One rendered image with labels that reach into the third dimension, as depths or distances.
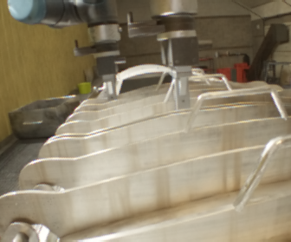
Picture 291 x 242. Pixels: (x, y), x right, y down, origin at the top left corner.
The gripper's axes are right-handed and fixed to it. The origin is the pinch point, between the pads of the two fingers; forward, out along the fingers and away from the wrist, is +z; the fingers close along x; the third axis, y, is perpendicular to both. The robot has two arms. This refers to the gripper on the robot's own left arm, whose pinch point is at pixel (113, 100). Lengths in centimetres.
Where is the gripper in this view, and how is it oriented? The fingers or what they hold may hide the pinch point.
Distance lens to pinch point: 73.2
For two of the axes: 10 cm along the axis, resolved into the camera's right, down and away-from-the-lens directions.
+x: -0.6, -2.7, 9.6
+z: 1.0, 9.5, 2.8
